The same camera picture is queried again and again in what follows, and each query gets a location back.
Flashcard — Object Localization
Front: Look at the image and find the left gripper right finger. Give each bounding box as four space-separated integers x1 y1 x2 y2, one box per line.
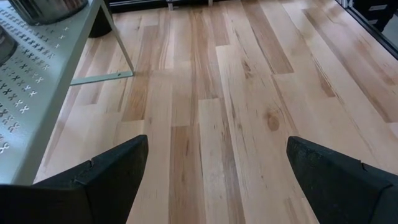
285 136 398 224

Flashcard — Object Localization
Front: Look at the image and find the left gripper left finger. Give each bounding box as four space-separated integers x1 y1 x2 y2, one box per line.
0 134 149 224

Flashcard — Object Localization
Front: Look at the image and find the candle jar with floral label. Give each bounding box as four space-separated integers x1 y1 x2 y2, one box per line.
7 0 90 27

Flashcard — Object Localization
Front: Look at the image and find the green perforated metal shelf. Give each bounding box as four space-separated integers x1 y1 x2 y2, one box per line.
0 0 135 186

